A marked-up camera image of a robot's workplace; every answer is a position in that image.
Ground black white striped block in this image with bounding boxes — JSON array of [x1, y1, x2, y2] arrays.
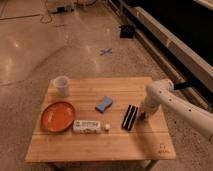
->
[[122, 105, 138, 131]]

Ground blue sponge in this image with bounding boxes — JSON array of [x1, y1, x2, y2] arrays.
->
[[95, 96, 113, 113]]

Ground wooden folding table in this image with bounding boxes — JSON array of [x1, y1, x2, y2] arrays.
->
[[25, 77, 176, 163]]

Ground black box on floor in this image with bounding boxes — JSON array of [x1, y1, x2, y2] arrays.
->
[[120, 25, 135, 38]]

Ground white plastic cup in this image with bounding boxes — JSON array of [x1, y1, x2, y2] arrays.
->
[[53, 76, 70, 97]]

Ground white tube with cap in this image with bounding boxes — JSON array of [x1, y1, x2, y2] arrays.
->
[[73, 120, 111, 133]]

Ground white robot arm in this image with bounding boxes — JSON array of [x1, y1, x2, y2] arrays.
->
[[141, 79, 213, 143]]

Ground orange plate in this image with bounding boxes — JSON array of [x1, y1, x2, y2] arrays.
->
[[40, 101, 75, 133]]

